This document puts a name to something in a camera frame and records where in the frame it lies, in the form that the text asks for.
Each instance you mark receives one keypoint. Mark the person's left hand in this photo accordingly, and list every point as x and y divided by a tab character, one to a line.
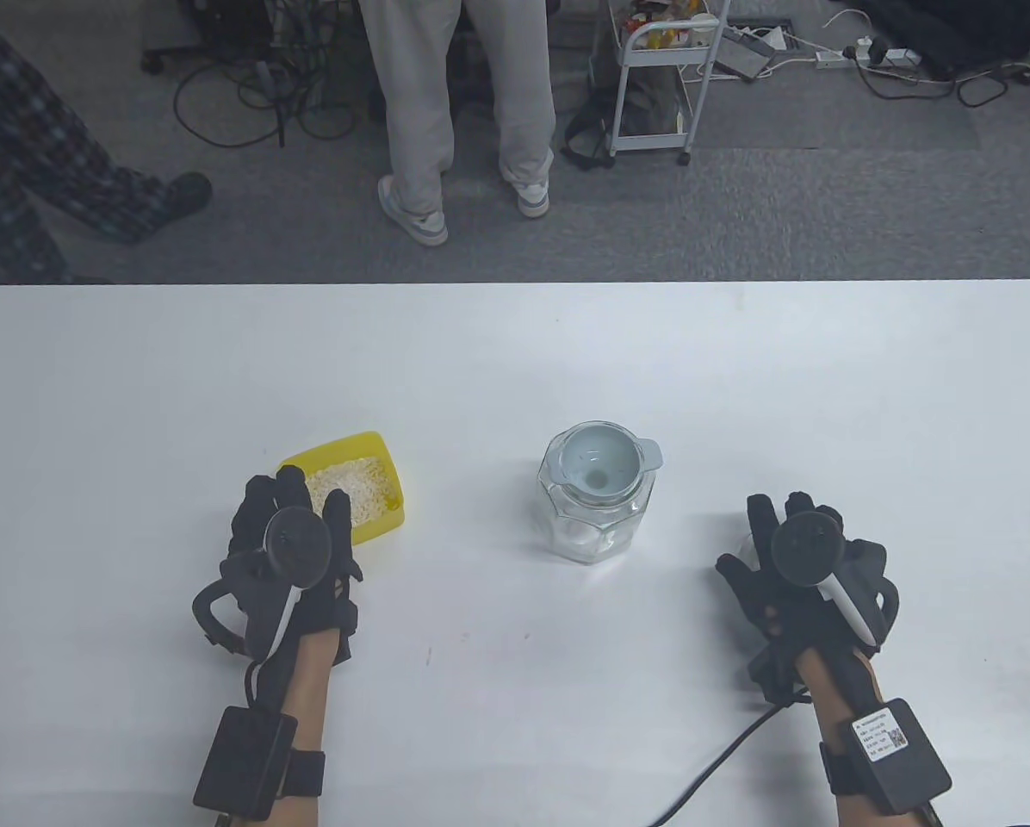
338	534

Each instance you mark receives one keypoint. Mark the person's right hand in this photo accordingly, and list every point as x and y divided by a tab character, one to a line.
791	603

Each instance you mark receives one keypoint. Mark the yellow plastic container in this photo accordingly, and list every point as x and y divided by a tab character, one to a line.
377	530

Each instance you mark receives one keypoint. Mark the clear glass jar lid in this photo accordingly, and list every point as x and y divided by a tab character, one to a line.
746	547

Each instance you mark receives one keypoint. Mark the clear glass jar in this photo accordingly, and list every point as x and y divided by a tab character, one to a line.
592	538

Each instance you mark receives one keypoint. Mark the pale blue funnel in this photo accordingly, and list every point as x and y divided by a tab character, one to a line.
588	457

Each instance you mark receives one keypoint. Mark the plain black forearm box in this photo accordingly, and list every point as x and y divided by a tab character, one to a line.
244	762

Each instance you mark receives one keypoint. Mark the person's right forearm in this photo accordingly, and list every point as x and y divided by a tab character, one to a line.
816	680

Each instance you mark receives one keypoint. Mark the person's left forearm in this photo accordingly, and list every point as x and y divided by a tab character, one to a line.
304	680

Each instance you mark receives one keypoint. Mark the black and white controller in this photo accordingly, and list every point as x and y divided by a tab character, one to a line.
806	549
295	549

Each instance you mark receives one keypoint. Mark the black box with white label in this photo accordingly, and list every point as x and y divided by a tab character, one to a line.
907	771

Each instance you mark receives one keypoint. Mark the white sneaker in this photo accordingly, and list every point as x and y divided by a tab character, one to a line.
416	220
528	194

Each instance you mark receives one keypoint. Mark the black bag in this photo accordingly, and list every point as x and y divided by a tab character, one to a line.
588	138

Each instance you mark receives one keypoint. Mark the white power strip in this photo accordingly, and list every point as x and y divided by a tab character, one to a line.
898	59

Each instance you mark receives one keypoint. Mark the white wheeled cart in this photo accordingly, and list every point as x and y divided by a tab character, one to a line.
661	53

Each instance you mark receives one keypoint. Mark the black fabric bundle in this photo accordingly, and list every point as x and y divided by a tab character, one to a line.
954	26

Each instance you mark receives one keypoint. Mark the pile of colourful packets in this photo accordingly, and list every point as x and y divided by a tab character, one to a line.
674	13

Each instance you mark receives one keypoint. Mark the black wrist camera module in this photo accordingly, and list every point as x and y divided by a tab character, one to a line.
773	676

